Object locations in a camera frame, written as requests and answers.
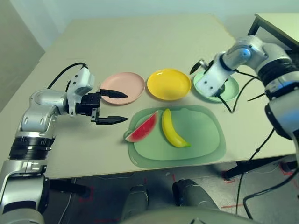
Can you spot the red toy watermelon slice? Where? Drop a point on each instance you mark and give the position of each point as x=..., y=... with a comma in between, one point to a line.
x=142, y=129

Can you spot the yellow toy banana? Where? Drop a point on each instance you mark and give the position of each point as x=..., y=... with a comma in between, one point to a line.
x=169, y=128

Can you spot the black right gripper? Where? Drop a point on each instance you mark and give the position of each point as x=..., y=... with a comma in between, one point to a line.
x=208, y=66

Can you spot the green cutting board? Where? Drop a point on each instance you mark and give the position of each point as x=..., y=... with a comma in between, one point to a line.
x=198, y=140

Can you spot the mint green plastic plate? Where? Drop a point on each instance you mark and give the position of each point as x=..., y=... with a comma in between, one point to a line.
x=231, y=89

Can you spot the yellow plastic plate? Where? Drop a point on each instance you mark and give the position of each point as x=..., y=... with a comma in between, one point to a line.
x=168, y=84

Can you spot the beige side table black frame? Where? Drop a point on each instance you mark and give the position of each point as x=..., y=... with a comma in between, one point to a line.
x=280, y=23

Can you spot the grey robot left foot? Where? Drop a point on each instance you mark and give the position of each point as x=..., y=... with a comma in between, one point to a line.
x=136, y=200

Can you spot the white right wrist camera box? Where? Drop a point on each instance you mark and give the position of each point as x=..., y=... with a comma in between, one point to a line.
x=211, y=81

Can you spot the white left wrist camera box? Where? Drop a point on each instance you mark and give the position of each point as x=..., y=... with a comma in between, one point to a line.
x=83, y=80

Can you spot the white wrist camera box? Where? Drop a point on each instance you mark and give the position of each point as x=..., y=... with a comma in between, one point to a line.
x=83, y=80
x=211, y=81

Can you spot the grey robot foot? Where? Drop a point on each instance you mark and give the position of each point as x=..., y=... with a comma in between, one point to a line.
x=136, y=200
x=194, y=193

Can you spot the black table base bar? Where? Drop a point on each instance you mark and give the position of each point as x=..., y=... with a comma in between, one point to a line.
x=252, y=166
x=70, y=186

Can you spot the grey robot right foot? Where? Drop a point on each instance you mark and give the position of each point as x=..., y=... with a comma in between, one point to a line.
x=194, y=193

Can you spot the grey robot torso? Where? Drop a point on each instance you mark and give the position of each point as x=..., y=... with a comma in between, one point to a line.
x=187, y=217

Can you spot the pink plastic plate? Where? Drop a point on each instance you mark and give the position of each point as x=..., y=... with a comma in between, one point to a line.
x=126, y=81

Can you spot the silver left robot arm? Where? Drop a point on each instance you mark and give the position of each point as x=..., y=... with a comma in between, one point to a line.
x=39, y=112

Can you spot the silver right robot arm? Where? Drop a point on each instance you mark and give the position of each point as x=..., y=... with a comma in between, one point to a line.
x=252, y=51

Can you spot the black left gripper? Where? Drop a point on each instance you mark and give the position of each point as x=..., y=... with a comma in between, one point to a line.
x=90, y=102

